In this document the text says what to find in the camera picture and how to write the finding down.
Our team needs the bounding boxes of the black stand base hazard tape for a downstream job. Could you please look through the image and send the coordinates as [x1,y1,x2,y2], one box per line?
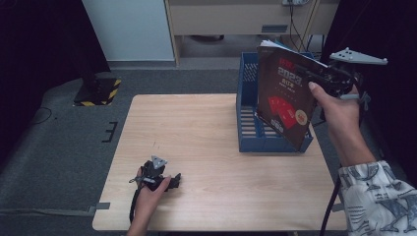
[73,70,123,107]

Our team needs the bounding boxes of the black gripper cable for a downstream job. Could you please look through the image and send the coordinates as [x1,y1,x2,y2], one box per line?
[319,173,342,236]
[129,183,143,224]

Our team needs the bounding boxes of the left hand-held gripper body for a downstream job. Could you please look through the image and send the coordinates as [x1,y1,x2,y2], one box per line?
[129,154,172,191]

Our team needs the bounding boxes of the person's right hand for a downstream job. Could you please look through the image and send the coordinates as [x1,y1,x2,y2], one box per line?
[308,81,362,136]

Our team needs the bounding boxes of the black magazine with red print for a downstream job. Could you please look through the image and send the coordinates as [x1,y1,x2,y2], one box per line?
[255,39,329,152]

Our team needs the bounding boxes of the white cabinet panel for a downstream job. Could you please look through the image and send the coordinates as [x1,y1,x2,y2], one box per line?
[81,0,175,63]

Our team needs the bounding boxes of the person's left hand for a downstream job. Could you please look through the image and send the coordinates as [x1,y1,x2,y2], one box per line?
[129,166,172,228]

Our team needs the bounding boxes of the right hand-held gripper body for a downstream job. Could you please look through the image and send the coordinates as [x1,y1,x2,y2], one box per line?
[322,46,389,99]

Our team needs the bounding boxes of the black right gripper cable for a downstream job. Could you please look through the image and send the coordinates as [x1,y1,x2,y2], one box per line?
[319,173,342,236]

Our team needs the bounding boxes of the thin black floor cable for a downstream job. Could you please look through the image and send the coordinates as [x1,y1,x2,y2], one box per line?
[28,106,53,128]

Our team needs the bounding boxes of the grey floor tape strip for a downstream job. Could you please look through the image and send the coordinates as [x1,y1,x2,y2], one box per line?
[0,206,96,218]

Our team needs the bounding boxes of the beige wooden cabinet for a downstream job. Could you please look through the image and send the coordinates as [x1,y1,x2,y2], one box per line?
[163,0,340,67]

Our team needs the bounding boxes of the black hanging cables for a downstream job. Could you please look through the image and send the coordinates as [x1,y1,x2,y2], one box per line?
[287,0,311,53]

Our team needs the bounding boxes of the dark curtain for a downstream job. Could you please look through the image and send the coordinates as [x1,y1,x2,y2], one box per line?
[0,0,111,165]
[319,0,417,190]

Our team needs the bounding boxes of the blue plastic file rack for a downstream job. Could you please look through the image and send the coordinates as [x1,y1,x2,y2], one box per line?
[235,51,315,154]

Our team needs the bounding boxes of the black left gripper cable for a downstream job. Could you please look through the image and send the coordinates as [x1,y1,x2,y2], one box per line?
[129,183,143,224]

